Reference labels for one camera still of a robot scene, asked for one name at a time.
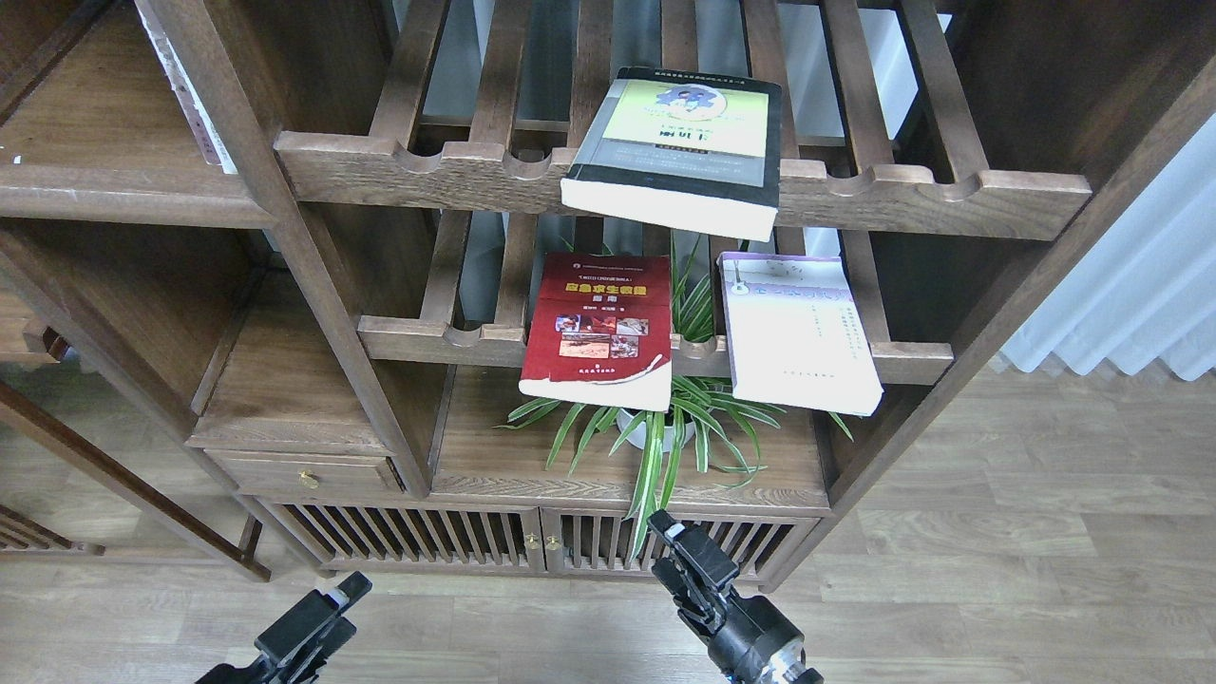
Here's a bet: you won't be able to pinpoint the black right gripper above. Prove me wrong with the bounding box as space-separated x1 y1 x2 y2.
648 509 809 683

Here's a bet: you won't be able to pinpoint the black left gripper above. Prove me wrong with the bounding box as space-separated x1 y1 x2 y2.
196 572 372 684

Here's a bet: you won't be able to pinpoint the red cover book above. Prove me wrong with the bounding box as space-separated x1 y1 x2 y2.
520 253 672 413

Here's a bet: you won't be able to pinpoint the white and purple book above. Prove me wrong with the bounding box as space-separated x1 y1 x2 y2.
717 252 883 417

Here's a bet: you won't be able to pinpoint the upright books on left shelf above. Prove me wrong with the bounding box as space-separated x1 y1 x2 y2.
136 1 238 175

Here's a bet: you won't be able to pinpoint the white plant pot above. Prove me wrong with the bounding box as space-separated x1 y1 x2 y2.
617 407 697 452

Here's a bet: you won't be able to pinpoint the brass drawer knob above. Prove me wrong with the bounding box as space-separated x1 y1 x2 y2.
298 470 320 490

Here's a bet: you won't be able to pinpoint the green spider plant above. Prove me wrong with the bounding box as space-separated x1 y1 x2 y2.
496 232 854 564

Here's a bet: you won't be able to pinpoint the dark wooden bookshelf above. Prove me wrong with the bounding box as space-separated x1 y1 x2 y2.
2 1 1214 590

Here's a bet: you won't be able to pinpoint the yellow and black book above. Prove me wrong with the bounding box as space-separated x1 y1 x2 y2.
561 66 786 241

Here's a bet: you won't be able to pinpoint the white curtain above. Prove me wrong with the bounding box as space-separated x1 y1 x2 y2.
1000 120 1215 381

